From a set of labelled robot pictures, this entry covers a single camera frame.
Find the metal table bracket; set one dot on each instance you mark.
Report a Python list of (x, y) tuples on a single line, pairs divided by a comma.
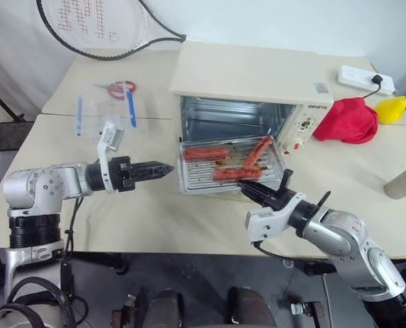
[(126, 309), (305, 309)]

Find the metal oven tray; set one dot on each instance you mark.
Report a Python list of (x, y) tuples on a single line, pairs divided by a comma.
[(203, 190)]

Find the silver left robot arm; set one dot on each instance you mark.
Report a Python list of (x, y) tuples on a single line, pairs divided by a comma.
[(42, 186)]

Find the black white tennis racket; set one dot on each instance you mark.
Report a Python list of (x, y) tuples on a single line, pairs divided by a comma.
[(69, 46)]

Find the clear blue-zip plastic bag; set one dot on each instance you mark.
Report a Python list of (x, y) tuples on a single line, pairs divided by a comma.
[(131, 102), (87, 116)]

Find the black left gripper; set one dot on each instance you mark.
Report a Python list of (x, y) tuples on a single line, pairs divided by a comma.
[(122, 174)]

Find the cream toaster oven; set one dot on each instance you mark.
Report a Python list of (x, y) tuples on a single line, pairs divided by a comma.
[(244, 75)]

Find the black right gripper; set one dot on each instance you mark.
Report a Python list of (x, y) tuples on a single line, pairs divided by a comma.
[(274, 200)]

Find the metal baking tray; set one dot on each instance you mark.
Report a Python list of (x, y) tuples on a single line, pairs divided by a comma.
[(203, 174)]

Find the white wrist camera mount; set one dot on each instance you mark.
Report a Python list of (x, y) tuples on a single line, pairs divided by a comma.
[(268, 222), (109, 136)]

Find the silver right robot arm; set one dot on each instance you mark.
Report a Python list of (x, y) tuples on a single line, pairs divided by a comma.
[(353, 239)]

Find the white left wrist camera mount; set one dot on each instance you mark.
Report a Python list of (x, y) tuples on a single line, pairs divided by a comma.
[(109, 136)]

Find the dark rounded shape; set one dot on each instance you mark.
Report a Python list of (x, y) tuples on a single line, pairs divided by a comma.
[(249, 307), (163, 309)]

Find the yellow plastic object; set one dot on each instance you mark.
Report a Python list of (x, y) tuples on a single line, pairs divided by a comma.
[(392, 109)]

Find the metal cylindrical bottle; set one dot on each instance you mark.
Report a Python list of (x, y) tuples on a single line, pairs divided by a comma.
[(403, 184)]

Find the white power strip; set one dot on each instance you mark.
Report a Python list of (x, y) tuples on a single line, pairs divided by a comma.
[(356, 77)]

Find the curved red sausage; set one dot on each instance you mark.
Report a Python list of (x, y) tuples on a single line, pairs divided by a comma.
[(256, 153)]

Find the long red sausage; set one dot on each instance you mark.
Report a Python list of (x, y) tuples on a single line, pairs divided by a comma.
[(235, 174)]

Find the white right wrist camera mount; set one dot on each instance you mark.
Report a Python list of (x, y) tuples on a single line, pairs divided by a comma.
[(268, 222)]

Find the red cloth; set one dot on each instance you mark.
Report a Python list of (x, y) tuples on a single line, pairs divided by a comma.
[(346, 121)]

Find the straight red sausage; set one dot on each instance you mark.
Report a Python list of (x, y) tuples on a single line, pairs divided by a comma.
[(204, 153)]

